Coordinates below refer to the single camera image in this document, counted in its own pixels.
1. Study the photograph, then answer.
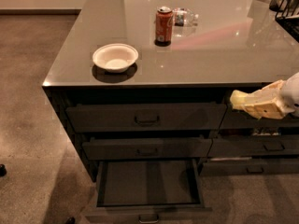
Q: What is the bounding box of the orange soda can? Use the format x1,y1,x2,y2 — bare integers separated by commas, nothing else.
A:
155,7,173,46

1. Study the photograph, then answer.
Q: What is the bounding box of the black dish rack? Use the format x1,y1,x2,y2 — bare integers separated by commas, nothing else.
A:
269,0,299,42

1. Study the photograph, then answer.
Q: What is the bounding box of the open bottom left drawer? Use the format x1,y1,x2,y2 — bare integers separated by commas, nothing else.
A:
85,159,211,224

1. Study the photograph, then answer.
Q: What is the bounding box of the middle left drawer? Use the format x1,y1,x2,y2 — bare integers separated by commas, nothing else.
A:
82,137,212,161

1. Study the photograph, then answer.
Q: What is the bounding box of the bottom right drawer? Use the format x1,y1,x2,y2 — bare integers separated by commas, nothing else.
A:
198,159,299,176

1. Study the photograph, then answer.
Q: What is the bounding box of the top left drawer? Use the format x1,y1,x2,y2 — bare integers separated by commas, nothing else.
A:
66,103,226,133

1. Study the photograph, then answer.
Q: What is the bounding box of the small black floor object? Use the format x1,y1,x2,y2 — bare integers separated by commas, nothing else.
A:
0,164,7,177

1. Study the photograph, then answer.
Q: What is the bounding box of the dark grey drawer cabinet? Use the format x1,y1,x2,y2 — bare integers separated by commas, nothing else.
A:
42,0,299,224

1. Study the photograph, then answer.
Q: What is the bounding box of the yellow sponge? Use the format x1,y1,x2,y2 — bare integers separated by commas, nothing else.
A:
230,90,248,110

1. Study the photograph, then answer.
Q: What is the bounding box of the white paper bowl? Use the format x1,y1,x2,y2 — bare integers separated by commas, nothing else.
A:
93,43,138,73

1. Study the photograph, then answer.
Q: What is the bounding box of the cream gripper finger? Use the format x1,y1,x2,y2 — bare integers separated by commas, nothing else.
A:
263,79,286,92
240,97,264,113

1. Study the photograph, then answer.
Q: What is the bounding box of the clear plastic water bottle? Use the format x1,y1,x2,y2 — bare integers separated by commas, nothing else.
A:
173,7,199,26

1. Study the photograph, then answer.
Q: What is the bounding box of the black object at floor edge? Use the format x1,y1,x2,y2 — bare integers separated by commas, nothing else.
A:
65,217,76,224

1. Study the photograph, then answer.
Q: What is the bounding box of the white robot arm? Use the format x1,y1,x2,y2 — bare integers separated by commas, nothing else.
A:
239,73,299,119

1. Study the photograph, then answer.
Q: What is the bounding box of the middle right drawer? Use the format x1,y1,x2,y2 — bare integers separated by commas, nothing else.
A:
208,135,299,158

